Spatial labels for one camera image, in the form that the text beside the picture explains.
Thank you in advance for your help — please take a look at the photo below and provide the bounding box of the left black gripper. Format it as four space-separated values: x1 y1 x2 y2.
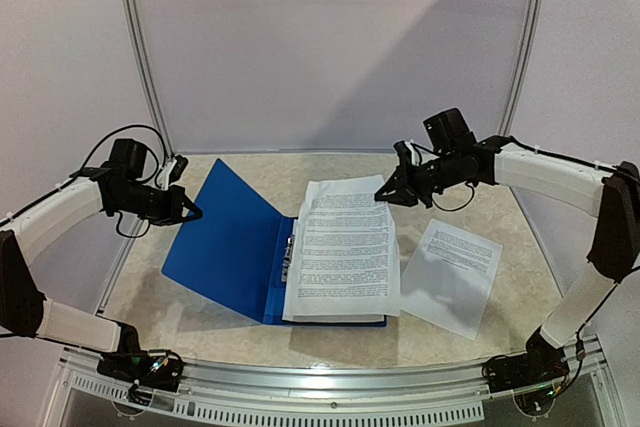
113 181 203 226

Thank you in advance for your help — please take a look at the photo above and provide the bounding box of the blue file folder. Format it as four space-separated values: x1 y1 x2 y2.
159 157 389 331

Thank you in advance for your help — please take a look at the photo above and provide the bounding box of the printed paper sheet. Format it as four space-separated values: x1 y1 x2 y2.
282 174 400 318
282 314 387 326

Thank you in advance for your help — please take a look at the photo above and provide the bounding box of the white paper sheet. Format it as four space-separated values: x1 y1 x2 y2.
401 219 503 340

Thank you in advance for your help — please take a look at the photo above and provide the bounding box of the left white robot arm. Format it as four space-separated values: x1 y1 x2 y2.
1 138 203 381

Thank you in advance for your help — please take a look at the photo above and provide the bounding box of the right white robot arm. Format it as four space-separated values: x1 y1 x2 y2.
374 108 639 383

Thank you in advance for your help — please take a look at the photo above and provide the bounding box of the folder metal clip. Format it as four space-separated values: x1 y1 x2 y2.
281 234 295 283

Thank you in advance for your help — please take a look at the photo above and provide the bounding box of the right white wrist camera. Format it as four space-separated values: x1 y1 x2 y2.
393 140 422 167

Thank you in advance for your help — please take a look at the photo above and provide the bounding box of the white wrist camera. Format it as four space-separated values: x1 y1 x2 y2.
154 155 189 190
393 140 422 167

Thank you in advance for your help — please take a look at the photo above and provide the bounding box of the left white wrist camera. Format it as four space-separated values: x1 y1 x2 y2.
154 155 189 190

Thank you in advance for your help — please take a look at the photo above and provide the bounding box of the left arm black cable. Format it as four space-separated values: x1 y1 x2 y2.
79 124 168 239

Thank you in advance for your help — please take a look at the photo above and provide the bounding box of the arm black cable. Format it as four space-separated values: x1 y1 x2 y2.
79 124 168 239
409 136 640 388

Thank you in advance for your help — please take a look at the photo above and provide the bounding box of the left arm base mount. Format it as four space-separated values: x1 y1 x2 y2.
97 349 185 393

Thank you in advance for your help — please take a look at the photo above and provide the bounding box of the perforated white cable tray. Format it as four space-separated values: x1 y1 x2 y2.
59 373 485 426

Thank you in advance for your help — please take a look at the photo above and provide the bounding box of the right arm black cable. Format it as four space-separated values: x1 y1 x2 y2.
409 136 640 388

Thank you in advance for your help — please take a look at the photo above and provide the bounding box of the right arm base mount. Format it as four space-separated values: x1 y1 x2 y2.
481 343 584 397

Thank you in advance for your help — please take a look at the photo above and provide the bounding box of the left aluminium corner post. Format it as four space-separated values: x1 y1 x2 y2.
122 0 175 154

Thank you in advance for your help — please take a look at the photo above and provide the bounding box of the aluminium corner post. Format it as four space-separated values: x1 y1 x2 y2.
122 0 175 154
497 0 543 136

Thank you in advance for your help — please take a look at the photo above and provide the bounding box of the aluminium front rail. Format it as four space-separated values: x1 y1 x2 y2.
49 338 604 417

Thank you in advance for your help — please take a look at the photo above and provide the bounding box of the right aluminium corner post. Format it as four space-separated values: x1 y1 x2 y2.
497 0 543 136

